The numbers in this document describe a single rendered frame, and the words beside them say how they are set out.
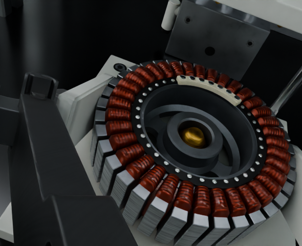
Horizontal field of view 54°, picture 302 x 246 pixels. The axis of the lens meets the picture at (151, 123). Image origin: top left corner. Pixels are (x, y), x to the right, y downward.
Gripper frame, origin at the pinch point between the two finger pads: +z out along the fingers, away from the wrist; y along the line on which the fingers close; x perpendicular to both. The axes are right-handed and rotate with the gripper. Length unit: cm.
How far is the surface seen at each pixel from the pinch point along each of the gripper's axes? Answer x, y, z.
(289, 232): -2.9, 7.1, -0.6
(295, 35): 9.9, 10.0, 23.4
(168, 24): 5.6, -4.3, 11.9
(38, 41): 0.7, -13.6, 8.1
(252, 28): 7.6, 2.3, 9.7
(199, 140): 0.3, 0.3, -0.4
